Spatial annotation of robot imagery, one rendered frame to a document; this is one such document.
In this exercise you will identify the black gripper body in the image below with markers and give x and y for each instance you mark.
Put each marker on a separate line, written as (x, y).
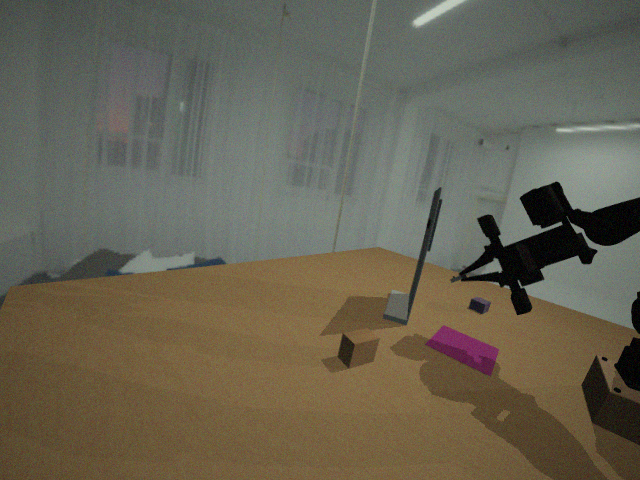
(519, 297)

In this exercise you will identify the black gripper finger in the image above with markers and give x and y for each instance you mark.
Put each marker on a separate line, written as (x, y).
(489, 277)
(483, 260)

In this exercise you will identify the purple square zone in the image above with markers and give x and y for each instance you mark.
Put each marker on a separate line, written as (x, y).
(465, 349)

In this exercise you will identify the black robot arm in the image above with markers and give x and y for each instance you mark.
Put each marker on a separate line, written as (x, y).
(608, 226)

